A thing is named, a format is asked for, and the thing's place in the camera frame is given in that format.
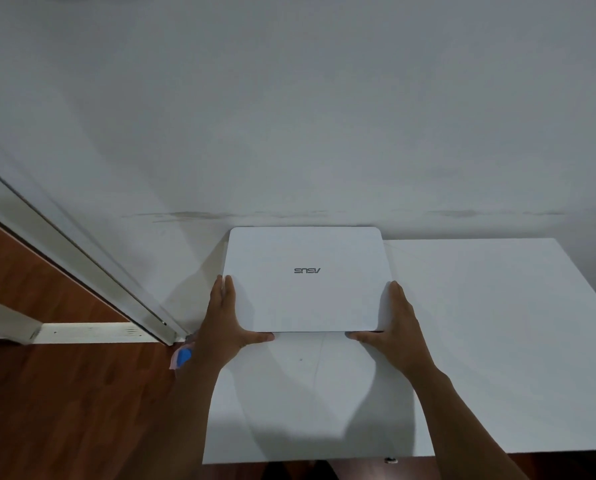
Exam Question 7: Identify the person's left hand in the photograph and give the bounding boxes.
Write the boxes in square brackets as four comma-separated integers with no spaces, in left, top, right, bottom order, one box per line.
[196,275,275,369]

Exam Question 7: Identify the person's right hand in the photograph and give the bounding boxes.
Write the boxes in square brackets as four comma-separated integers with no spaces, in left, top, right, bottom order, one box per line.
[346,281,435,379]

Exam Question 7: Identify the white laptop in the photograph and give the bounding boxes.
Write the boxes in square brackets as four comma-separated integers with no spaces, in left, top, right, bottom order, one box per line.
[222,226,394,333]

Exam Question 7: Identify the person's right forearm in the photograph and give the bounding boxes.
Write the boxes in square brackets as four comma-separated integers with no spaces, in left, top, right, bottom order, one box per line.
[411,364,529,480]

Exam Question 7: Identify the person's left forearm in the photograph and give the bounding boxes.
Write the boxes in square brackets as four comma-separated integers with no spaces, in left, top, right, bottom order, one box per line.
[118,351,221,480]

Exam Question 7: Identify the white table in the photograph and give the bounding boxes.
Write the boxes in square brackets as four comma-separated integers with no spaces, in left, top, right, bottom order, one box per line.
[202,238,596,465]

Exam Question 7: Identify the blue and pink object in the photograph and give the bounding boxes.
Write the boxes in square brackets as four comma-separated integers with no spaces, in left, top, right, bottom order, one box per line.
[169,344,194,370]

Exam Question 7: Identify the white door frame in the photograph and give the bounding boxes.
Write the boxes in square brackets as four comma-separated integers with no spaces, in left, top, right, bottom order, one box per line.
[0,157,188,346]

